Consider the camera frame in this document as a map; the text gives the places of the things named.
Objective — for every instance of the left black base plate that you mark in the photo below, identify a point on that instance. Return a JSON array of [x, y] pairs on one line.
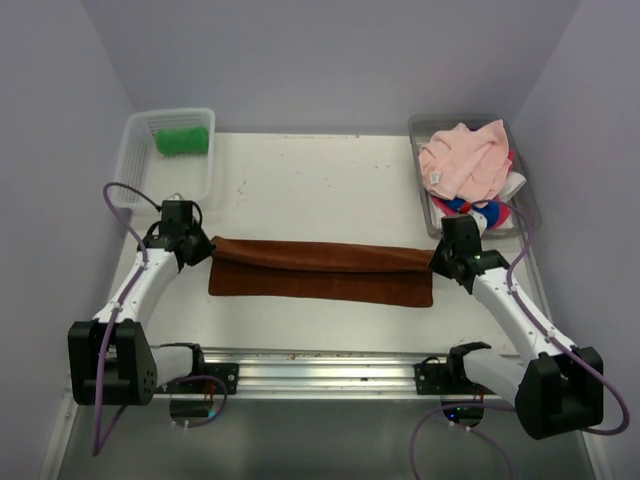
[[210, 379]]

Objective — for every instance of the white plastic basket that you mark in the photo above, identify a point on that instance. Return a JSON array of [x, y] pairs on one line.
[[143, 171]]

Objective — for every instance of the blue towel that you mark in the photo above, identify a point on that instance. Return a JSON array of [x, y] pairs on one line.
[[490, 211]]

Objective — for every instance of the green towel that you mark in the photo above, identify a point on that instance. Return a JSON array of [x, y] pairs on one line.
[[182, 141]]

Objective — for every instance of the magenta towel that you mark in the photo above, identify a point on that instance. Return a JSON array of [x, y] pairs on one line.
[[474, 185]]

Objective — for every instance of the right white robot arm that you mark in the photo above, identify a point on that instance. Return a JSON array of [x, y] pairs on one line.
[[554, 386]]

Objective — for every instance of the grey plastic tray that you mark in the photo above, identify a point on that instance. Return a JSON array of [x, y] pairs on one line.
[[420, 130]]

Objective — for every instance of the white towel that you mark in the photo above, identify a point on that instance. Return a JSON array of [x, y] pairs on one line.
[[513, 184]]

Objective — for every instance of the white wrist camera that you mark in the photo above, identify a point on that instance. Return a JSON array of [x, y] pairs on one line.
[[479, 218], [177, 197]]

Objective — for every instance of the aluminium mounting rail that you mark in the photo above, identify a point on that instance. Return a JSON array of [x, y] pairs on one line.
[[281, 375]]

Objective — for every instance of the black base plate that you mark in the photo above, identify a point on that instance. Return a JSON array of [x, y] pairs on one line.
[[435, 379], [210, 379]]

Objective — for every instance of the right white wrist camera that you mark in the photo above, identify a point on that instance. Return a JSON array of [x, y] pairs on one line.
[[479, 218]]

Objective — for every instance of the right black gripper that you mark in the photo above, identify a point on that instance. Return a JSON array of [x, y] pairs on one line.
[[436, 264]]

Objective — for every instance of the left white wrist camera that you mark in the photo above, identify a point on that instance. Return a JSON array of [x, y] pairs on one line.
[[177, 197]]

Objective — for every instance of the brown towel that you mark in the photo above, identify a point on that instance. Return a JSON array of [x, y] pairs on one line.
[[384, 275]]

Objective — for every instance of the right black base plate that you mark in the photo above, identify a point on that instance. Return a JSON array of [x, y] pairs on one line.
[[435, 379]]

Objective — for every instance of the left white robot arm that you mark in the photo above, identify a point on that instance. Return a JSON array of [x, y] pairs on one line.
[[111, 360]]

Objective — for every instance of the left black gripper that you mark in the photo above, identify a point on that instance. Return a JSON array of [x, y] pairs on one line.
[[205, 248]]

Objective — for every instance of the light pink towel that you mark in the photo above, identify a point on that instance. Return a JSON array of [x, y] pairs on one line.
[[461, 140]]

